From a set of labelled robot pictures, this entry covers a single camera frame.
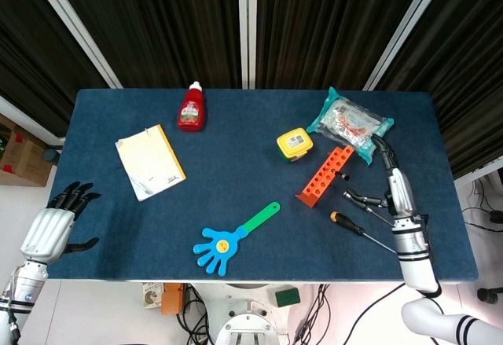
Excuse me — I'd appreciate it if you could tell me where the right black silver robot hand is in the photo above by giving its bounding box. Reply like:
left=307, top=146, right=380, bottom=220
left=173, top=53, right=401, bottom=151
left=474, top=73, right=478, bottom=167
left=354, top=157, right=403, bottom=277
left=347, top=135, right=417, bottom=218

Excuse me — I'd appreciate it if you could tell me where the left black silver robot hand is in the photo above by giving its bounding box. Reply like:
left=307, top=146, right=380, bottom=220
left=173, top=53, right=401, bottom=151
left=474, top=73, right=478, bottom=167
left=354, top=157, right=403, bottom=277
left=20, top=182, right=102, bottom=264

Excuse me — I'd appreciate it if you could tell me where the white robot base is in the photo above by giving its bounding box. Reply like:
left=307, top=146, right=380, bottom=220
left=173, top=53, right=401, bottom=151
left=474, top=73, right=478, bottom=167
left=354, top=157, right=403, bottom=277
left=214, top=281, right=292, bottom=345

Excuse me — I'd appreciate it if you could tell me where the orange tool holder rack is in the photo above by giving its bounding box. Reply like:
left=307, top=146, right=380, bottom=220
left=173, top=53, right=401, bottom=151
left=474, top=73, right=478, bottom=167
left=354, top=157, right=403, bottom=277
left=294, top=145, right=355, bottom=209

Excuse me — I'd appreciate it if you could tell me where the blue green hand clapper toy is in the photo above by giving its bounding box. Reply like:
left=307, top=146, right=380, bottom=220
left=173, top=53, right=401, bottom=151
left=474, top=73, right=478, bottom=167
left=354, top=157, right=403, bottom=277
left=192, top=201, right=282, bottom=278

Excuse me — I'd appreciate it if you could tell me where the brown cardboard box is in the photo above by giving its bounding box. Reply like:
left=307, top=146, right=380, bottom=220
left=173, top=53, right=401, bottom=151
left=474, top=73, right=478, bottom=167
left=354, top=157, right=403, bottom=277
left=0, top=115, right=55, bottom=188

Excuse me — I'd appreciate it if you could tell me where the teal clear snack package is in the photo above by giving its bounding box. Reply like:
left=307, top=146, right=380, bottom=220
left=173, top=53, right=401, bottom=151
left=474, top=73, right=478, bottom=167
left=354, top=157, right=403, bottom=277
left=306, top=86, right=395, bottom=167

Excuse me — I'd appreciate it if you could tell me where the green tub yellow lid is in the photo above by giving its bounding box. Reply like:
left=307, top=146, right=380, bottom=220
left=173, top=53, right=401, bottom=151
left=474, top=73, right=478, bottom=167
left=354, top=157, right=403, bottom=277
left=276, top=127, right=314, bottom=163

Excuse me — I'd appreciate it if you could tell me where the white notepad yellow spine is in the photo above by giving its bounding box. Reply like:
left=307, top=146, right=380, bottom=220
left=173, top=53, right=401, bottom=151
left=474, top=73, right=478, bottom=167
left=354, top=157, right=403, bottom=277
left=114, top=123, right=187, bottom=203

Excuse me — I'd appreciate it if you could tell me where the orange box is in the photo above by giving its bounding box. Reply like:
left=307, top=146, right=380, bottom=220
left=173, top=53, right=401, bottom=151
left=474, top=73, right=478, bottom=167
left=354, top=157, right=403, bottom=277
left=161, top=281, right=186, bottom=315

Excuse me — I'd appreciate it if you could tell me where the green block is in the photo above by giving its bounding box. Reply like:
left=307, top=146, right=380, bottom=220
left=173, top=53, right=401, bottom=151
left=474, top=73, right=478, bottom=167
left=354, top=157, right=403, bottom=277
left=274, top=286, right=302, bottom=309

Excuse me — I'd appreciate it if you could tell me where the blue felt table cover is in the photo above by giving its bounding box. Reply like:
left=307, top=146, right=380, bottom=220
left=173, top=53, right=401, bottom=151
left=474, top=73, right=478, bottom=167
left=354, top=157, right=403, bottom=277
left=46, top=88, right=479, bottom=283

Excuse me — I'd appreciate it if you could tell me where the red ketchup bottle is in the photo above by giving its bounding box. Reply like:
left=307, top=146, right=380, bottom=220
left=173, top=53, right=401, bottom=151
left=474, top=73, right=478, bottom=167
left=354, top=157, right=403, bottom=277
left=176, top=80, right=207, bottom=133

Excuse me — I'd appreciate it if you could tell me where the dark pleated curtain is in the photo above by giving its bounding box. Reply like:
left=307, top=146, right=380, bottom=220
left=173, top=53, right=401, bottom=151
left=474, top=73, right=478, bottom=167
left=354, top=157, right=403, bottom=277
left=0, top=0, right=503, bottom=181

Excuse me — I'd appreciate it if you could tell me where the black orange handled screwdriver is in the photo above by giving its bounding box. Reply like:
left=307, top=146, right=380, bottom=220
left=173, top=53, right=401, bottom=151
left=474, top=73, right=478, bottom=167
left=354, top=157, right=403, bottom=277
left=329, top=211, right=397, bottom=254

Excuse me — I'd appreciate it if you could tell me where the white slanted frame post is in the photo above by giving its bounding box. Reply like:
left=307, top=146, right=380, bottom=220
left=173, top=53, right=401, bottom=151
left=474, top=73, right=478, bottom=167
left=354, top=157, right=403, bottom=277
left=363, top=0, right=455, bottom=91
left=25, top=0, right=123, bottom=90

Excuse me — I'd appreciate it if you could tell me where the black cable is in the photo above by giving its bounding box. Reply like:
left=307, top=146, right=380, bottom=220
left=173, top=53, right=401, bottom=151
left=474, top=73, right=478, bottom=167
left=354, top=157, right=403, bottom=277
left=176, top=284, right=215, bottom=345

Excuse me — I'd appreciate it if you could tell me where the white upright frame post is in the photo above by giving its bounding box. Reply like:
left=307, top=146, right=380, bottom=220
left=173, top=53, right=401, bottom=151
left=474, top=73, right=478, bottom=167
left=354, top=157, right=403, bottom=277
left=237, top=0, right=259, bottom=90

